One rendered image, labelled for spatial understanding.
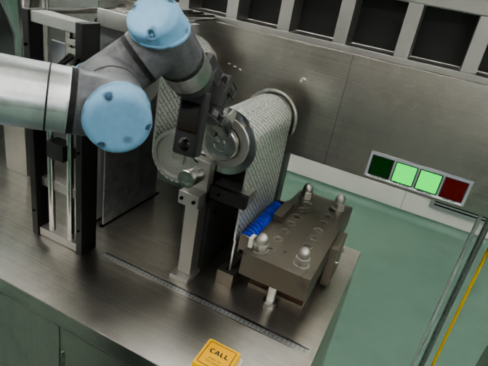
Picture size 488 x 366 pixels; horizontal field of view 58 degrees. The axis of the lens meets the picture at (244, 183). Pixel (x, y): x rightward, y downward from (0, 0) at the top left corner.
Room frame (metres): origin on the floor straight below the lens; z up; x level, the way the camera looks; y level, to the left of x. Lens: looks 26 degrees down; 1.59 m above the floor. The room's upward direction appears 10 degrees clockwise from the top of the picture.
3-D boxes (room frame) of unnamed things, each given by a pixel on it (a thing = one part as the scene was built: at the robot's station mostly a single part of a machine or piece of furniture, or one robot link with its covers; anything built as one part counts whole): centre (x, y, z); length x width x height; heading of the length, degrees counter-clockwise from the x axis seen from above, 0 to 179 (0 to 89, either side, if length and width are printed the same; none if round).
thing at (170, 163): (1.04, 0.12, 1.17); 0.26 x 0.12 x 0.12; 159
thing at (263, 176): (0.97, -0.04, 1.11); 0.23 x 0.01 x 0.18; 159
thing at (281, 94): (1.12, -0.04, 1.25); 0.15 x 0.01 x 0.15; 69
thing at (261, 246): (0.83, -0.06, 1.05); 0.04 x 0.04 x 0.04
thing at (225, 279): (0.98, -0.05, 0.92); 0.28 x 0.04 x 0.04; 159
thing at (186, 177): (0.82, 0.12, 1.18); 0.04 x 0.02 x 0.04; 69
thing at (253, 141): (0.88, 0.06, 1.25); 0.15 x 0.01 x 0.15; 69
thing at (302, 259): (0.80, -0.16, 1.05); 0.04 x 0.04 x 0.04
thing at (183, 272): (0.86, 0.10, 1.05); 0.06 x 0.05 x 0.31; 159
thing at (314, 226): (0.97, -0.17, 1.00); 0.40 x 0.16 x 0.06; 159
